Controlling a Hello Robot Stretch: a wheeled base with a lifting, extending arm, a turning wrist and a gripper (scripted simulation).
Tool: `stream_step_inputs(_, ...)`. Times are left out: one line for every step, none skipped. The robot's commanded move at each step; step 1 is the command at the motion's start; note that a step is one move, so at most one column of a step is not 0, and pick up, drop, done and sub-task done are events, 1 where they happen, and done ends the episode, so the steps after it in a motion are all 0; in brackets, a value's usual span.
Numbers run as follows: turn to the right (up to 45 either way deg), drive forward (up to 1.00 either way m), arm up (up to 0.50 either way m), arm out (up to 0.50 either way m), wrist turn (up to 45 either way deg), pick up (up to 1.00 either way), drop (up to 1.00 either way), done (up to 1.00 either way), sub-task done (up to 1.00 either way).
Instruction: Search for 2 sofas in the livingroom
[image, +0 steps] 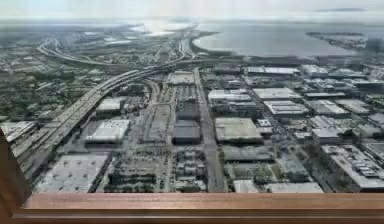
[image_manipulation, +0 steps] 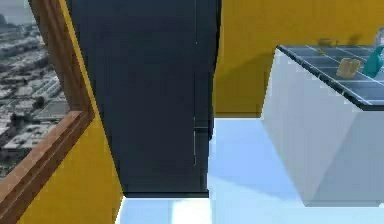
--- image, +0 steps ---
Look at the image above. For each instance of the wood-framed city view window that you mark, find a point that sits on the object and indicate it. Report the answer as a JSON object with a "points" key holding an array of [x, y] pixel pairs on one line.
{"points": [[200, 106]]}

